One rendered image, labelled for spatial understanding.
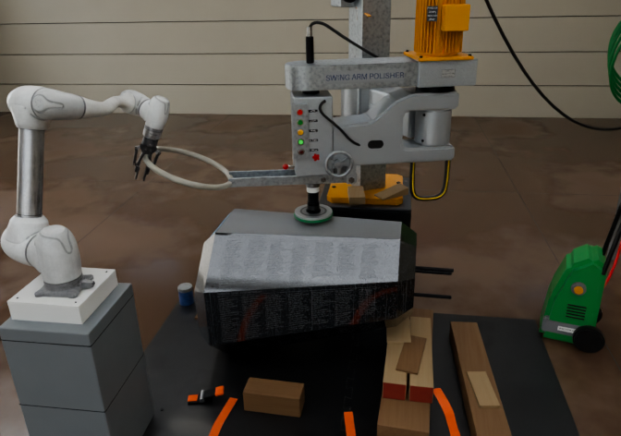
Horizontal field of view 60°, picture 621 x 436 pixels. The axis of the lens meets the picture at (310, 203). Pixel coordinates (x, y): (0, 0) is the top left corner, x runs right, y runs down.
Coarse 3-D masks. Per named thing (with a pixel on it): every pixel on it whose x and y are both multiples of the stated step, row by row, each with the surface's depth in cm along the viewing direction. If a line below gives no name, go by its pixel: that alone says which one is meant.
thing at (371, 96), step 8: (376, 88) 324; (384, 88) 324; (392, 88) 323; (400, 88) 323; (344, 96) 339; (352, 96) 333; (368, 96) 329; (376, 96) 321; (344, 104) 341; (352, 104) 335; (368, 104) 331; (344, 112) 343; (352, 112) 337; (408, 112) 296; (408, 120) 298; (408, 128) 299; (408, 136) 301
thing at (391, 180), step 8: (392, 176) 383; (400, 176) 383; (336, 184) 372; (344, 184) 372; (392, 184) 370; (328, 192) 358; (336, 192) 358; (344, 192) 358; (368, 192) 357; (376, 192) 356; (328, 200) 354; (336, 200) 350; (344, 200) 350; (368, 200) 347; (376, 200) 346; (384, 200) 345; (392, 200) 345; (400, 200) 346
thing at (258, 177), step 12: (228, 180) 287; (240, 180) 288; (252, 180) 288; (264, 180) 289; (276, 180) 290; (288, 180) 291; (300, 180) 291; (312, 180) 292; (324, 180) 292; (336, 180) 294; (348, 180) 291
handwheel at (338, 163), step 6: (330, 156) 277; (348, 156) 278; (324, 162) 279; (330, 162) 279; (336, 162) 278; (342, 162) 280; (324, 168) 280; (336, 168) 280; (348, 168) 281; (330, 174) 281; (342, 174) 282
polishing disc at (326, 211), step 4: (320, 204) 314; (300, 208) 309; (304, 208) 309; (320, 208) 309; (324, 208) 309; (328, 208) 308; (296, 212) 303; (300, 212) 303; (304, 212) 303; (320, 212) 303; (324, 212) 302; (328, 212) 302; (332, 212) 304; (300, 216) 299; (304, 216) 298; (308, 216) 298; (312, 216) 298; (316, 216) 298; (320, 216) 298; (324, 216) 298; (328, 216) 300; (308, 220) 297; (312, 220) 296; (316, 220) 296
